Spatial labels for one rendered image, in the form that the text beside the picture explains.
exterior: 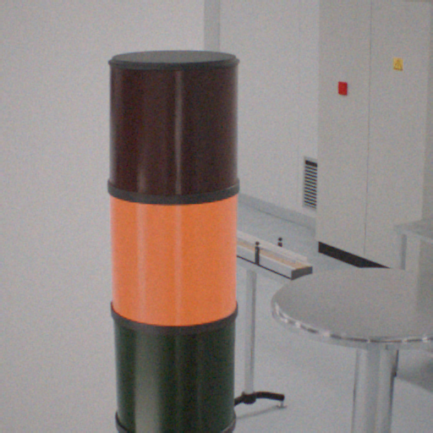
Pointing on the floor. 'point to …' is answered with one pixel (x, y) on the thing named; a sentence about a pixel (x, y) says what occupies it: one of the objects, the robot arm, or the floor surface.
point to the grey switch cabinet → (375, 130)
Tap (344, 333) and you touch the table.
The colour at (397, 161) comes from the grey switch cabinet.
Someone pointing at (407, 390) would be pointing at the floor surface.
